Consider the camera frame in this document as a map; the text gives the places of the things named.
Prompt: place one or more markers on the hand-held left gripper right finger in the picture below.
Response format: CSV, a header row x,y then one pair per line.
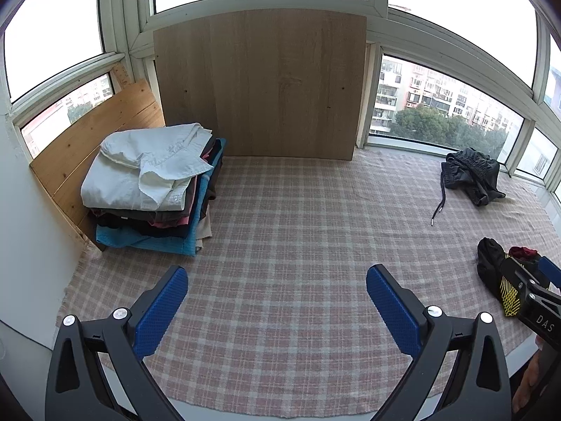
x,y
392,311

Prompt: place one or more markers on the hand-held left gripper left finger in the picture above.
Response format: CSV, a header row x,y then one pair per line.
x,y
161,311

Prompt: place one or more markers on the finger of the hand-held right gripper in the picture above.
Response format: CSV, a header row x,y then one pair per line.
x,y
537,311
551,268

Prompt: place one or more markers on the person's right hand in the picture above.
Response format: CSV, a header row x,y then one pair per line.
x,y
528,386

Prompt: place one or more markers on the red garment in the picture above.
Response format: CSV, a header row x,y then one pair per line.
x,y
521,252

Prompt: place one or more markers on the black and yellow garment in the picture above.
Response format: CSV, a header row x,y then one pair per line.
x,y
488,258

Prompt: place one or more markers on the blue folded garment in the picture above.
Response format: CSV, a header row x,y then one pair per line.
x,y
144,244

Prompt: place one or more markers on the navy folded garment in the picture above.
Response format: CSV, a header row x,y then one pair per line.
x,y
131,228

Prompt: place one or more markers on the beige folded garment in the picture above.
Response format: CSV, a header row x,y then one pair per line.
x,y
204,228

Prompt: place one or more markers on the pink plaid blanket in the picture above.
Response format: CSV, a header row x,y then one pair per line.
x,y
285,237

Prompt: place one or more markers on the brown folded garment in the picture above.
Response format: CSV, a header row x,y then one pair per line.
x,y
211,188

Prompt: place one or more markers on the pine wood board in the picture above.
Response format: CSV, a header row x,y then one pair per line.
x,y
74,158

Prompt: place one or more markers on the green trees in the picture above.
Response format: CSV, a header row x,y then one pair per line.
x,y
425,125

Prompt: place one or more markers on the apartment buildings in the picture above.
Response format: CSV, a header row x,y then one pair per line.
x,y
438,87

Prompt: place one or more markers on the narrow wooden slat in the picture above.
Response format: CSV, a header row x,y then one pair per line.
x,y
120,79

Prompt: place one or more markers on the light wood panel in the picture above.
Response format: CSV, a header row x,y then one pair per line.
x,y
263,87

